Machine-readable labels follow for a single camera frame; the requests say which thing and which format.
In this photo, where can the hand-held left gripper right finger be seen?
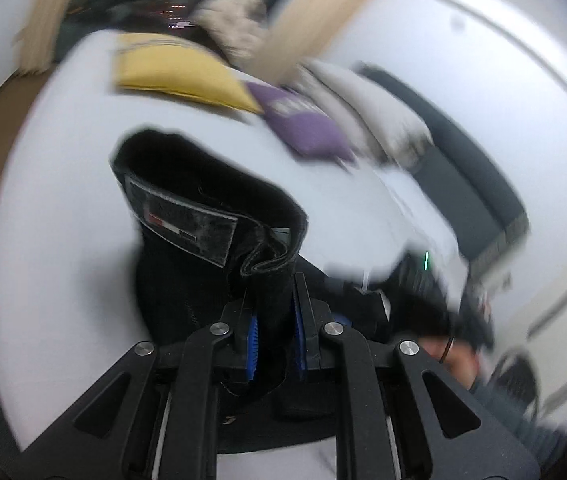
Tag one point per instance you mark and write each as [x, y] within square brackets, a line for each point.
[298, 340]

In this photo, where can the metal frame mesh chair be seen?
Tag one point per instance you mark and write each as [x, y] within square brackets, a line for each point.
[516, 380]

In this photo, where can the yellow cloth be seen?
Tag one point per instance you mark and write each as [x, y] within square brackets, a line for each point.
[173, 65]

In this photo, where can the beige curtain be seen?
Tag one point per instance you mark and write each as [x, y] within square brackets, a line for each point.
[38, 15]
[313, 15]

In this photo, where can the person's right hand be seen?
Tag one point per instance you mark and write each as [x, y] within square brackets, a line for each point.
[446, 360]

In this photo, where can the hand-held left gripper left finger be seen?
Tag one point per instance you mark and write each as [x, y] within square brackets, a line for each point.
[252, 347]

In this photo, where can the purple cloth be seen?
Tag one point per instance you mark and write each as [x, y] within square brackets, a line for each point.
[303, 125]

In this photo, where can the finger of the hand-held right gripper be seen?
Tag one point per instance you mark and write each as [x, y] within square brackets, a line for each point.
[368, 310]

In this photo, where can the folded beige duvet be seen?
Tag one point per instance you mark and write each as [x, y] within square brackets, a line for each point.
[363, 105]

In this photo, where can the bed with white sheet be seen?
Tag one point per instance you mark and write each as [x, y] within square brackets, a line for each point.
[63, 210]

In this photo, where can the beige puffer jacket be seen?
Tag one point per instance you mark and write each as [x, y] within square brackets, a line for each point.
[233, 20]

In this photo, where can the black pants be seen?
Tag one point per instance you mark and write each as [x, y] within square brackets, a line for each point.
[188, 185]

